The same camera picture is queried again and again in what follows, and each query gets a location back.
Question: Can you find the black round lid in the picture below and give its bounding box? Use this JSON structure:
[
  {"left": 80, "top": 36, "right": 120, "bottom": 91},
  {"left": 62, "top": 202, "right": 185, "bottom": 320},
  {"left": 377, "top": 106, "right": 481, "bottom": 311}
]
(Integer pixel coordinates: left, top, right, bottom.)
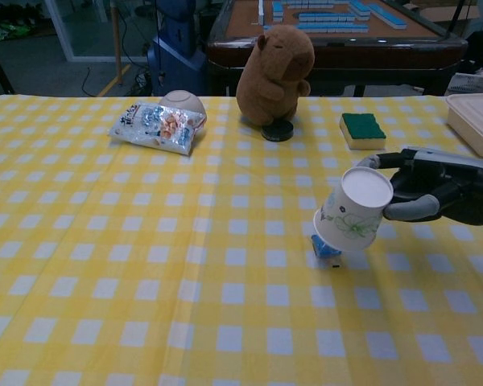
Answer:
[{"left": 260, "top": 119, "right": 295, "bottom": 142}]

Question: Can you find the beige upturned bowl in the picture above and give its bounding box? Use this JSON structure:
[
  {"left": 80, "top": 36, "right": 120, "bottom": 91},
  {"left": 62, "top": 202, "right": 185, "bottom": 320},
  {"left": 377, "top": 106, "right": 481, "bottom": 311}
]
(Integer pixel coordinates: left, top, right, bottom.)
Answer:
[{"left": 159, "top": 89, "right": 207, "bottom": 128}]

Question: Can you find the white blue snack bag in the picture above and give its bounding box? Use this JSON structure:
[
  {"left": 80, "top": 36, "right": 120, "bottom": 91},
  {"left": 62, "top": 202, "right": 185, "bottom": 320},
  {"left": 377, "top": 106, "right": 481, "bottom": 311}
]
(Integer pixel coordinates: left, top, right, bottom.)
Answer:
[{"left": 109, "top": 101, "right": 207, "bottom": 156}]

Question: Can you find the brown capybara plush toy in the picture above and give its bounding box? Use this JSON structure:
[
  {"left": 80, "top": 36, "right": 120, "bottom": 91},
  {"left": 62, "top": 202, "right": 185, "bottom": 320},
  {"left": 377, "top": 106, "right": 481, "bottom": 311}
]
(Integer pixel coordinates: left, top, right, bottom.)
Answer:
[{"left": 235, "top": 24, "right": 316, "bottom": 126}]

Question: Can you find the beige lidded food box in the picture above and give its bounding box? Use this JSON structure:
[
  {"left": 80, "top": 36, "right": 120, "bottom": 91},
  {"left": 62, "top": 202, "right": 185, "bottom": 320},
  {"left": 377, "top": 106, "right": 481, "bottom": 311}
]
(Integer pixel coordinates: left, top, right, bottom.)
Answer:
[{"left": 444, "top": 92, "right": 483, "bottom": 158}]

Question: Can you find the green yellow sponge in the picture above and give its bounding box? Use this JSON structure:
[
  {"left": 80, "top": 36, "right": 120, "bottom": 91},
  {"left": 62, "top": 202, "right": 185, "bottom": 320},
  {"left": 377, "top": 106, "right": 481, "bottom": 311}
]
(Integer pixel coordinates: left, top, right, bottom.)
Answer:
[{"left": 339, "top": 113, "right": 387, "bottom": 151}]

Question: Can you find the blue machine base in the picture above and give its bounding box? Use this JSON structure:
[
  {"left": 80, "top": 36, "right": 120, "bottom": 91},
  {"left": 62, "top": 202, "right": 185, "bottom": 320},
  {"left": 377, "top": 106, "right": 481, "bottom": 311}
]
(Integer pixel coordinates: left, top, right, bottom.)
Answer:
[{"left": 147, "top": 0, "right": 210, "bottom": 97}]

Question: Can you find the dark wood mahjong table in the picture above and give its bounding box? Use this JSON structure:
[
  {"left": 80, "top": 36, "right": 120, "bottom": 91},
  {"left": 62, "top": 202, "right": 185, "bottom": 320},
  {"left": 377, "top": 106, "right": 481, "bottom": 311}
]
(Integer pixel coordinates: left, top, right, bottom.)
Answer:
[{"left": 204, "top": 0, "right": 470, "bottom": 97}]

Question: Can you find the white plastic basket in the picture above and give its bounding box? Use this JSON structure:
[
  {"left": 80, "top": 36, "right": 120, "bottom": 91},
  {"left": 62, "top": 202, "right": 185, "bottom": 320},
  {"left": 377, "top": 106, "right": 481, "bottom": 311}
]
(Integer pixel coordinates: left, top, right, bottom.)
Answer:
[{"left": 448, "top": 72, "right": 483, "bottom": 97}]

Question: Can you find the green bags pile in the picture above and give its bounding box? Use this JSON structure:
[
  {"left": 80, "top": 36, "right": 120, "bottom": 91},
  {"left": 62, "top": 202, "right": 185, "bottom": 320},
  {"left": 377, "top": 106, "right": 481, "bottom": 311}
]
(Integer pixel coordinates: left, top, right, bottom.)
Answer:
[{"left": 0, "top": 15, "right": 34, "bottom": 41}]

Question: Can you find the small blue packet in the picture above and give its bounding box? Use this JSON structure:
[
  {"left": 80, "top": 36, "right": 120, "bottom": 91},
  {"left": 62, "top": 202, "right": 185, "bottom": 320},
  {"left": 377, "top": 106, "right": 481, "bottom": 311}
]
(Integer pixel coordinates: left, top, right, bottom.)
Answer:
[{"left": 310, "top": 234, "right": 342, "bottom": 259}]

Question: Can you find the yellow white checkered tablecloth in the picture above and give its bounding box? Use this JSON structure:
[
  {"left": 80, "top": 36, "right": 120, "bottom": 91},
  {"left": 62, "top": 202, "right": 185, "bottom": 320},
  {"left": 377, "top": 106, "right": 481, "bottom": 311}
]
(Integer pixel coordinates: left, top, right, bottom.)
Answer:
[{"left": 0, "top": 94, "right": 483, "bottom": 386}]

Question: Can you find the white flower print paper cup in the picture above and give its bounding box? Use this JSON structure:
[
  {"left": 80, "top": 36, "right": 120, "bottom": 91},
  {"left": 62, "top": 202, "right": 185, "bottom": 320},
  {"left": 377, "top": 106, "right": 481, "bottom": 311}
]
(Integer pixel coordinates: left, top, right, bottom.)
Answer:
[{"left": 313, "top": 166, "right": 394, "bottom": 253}]

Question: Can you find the wooden pole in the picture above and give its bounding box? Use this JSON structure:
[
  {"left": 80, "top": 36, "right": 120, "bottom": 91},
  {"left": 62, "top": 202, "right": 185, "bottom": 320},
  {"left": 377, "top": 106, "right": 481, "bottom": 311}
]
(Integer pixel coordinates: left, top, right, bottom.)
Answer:
[{"left": 109, "top": 0, "right": 124, "bottom": 86}]

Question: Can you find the right black grey robot hand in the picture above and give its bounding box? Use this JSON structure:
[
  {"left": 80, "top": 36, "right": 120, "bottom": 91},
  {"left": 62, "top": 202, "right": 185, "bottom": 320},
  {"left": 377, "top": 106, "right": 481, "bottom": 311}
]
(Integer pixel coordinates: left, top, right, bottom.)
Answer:
[{"left": 356, "top": 147, "right": 483, "bottom": 227}]

